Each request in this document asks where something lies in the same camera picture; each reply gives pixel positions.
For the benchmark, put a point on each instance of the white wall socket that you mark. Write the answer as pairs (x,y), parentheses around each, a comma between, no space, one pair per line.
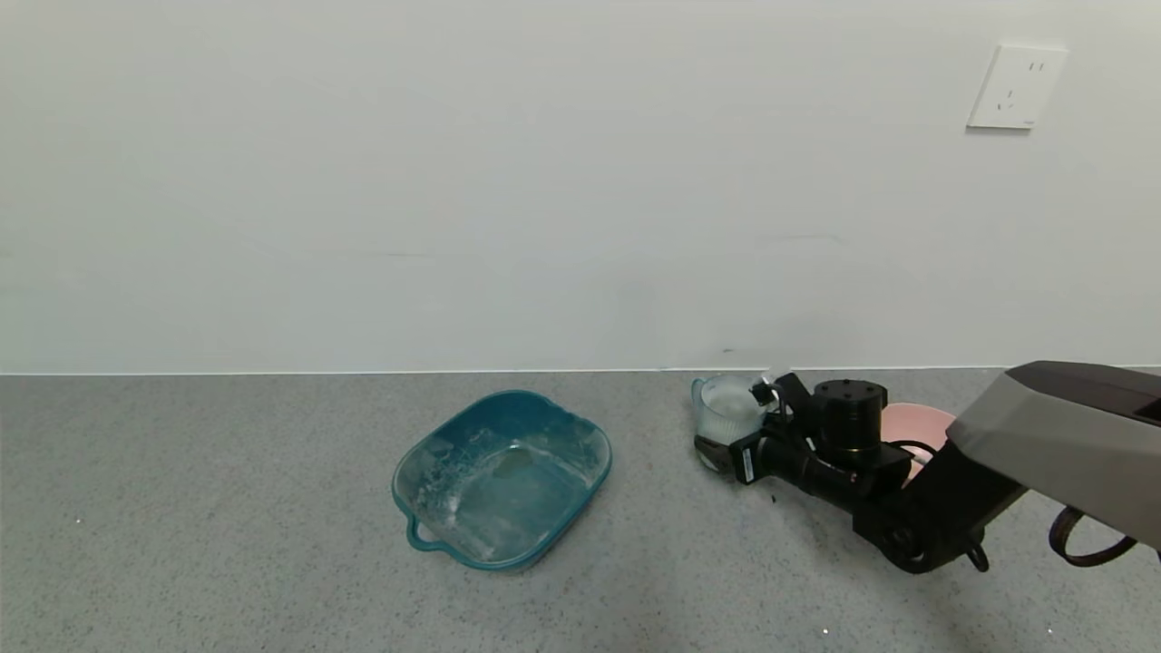
(1016,87)

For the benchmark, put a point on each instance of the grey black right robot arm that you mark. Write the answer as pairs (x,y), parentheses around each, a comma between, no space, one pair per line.
(1043,435)

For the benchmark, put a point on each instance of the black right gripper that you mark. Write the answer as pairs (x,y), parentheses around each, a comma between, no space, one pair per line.
(746,463)

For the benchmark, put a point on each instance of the clear ribbed plastic cup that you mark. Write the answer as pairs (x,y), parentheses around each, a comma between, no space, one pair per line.
(724,413)

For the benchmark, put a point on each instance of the pink bowl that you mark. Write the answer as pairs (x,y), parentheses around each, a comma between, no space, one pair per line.
(916,424)

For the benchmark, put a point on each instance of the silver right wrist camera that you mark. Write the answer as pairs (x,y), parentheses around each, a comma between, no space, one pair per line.
(765,392)

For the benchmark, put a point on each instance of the teal plastic tray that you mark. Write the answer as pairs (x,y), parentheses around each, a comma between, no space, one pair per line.
(535,426)

